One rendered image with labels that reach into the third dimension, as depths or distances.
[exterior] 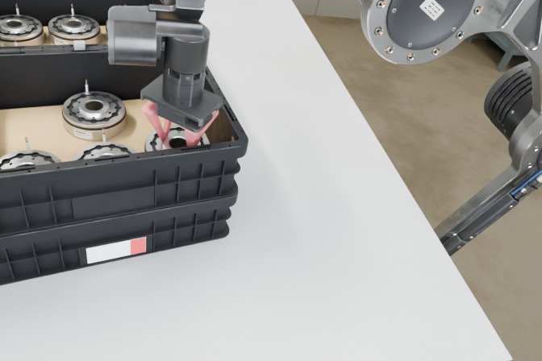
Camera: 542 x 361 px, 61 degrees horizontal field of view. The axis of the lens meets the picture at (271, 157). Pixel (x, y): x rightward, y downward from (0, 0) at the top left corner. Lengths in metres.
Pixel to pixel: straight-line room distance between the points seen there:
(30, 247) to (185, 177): 0.24
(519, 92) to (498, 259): 1.14
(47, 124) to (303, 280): 0.51
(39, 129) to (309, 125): 0.62
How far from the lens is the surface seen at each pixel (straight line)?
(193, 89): 0.64
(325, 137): 1.14
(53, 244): 0.76
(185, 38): 0.61
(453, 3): 0.78
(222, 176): 0.72
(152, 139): 0.75
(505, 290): 2.07
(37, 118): 0.89
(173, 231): 0.79
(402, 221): 1.01
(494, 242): 2.23
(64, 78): 0.90
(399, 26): 0.75
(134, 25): 0.61
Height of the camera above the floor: 1.37
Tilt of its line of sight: 40 degrees down
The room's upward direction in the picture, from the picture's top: 14 degrees clockwise
